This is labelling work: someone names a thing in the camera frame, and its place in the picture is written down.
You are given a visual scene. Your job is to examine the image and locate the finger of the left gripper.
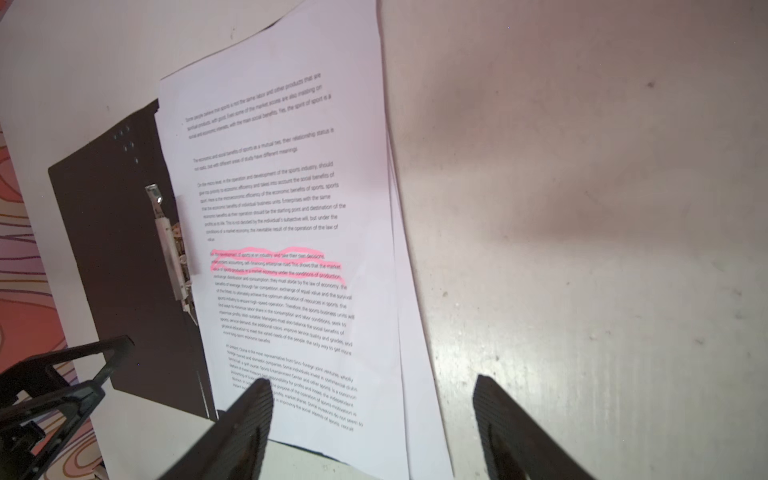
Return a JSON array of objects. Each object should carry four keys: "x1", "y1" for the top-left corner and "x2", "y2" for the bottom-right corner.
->
[
  {"x1": 1, "y1": 335, "x2": 135, "y2": 408},
  {"x1": 1, "y1": 381, "x2": 105, "y2": 480}
]

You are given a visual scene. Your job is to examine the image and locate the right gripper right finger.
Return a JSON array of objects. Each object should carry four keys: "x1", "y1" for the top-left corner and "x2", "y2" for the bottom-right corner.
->
[{"x1": 472, "y1": 375, "x2": 593, "y2": 480}]

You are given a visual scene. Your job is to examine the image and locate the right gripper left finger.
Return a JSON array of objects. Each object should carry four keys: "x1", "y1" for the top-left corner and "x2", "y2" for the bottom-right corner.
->
[{"x1": 162, "y1": 378, "x2": 274, "y2": 480}]

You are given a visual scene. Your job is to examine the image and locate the teal file folder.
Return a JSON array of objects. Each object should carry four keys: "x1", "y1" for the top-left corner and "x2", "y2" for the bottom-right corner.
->
[{"x1": 49, "y1": 101, "x2": 218, "y2": 420}]

